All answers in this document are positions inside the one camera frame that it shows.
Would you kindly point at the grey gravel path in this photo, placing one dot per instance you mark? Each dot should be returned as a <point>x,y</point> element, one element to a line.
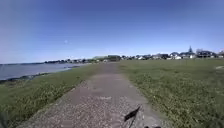
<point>103,96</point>

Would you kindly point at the row of houses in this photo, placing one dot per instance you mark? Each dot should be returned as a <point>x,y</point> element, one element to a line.
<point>160,56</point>

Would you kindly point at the green grass field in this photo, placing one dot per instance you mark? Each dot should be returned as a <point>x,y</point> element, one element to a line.
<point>180,86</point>

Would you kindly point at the green grass strip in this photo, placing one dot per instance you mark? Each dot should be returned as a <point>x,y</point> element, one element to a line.
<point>36,93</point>

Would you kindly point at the blue water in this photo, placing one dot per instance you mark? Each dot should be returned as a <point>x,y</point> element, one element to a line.
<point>23,70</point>

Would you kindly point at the dark rocky shoreline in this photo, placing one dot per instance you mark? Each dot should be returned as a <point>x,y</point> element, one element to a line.
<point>20,78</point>

